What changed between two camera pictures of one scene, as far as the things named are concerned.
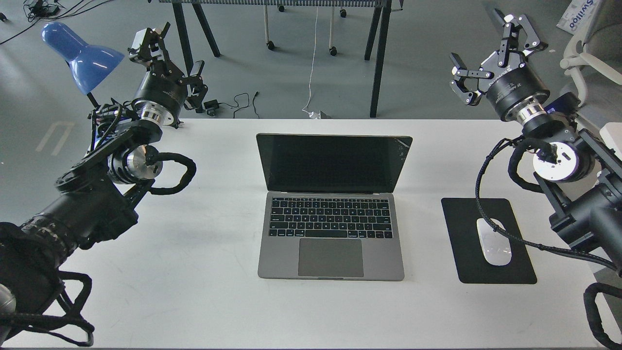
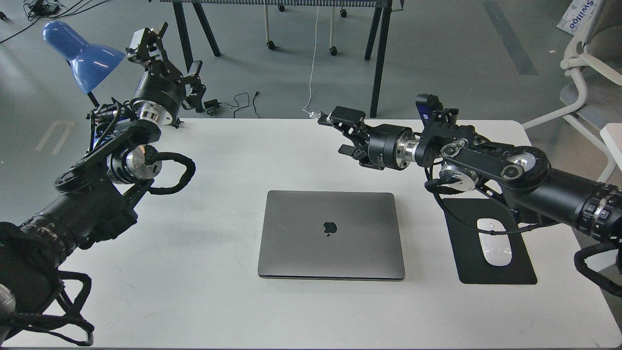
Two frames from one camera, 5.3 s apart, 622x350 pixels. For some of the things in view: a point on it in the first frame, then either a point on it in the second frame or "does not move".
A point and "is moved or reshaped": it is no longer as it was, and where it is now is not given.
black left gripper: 163,83 does not move
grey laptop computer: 330,212 is moved or reshaped
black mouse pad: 461,215 does not move
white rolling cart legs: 333,49 does not move
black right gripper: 505,78 -> 389,146
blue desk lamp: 90,65 does not move
